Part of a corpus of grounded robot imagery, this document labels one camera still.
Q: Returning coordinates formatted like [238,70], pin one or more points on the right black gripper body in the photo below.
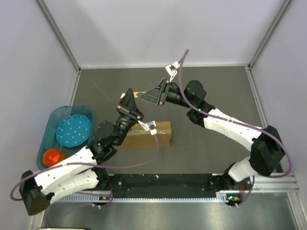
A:
[171,95]

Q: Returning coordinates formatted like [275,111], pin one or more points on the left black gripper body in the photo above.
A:
[125,122]

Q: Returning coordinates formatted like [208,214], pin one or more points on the yellow utility knife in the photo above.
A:
[136,95]

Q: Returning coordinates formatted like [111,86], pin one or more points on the brown cardboard express box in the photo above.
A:
[138,138]

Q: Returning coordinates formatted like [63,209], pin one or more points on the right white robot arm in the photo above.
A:
[263,143]

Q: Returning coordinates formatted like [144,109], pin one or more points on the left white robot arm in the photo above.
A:
[37,189]

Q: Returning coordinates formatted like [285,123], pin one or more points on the blue perforated plate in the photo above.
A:
[73,131]

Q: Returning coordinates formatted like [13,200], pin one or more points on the teal plastic bin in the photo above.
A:
[49,139]

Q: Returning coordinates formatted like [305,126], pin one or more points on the orange cup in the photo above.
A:
[53,156]

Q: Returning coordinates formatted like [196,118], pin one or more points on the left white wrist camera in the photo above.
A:
[149,126]

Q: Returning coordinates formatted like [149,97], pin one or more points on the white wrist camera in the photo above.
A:
[172,70]
[149,126]

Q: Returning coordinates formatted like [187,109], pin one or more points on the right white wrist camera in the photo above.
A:
[172,70]

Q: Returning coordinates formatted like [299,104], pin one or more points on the grey cable duct rail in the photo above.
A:
[78,198]

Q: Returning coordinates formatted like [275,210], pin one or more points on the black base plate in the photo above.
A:
[200,185]

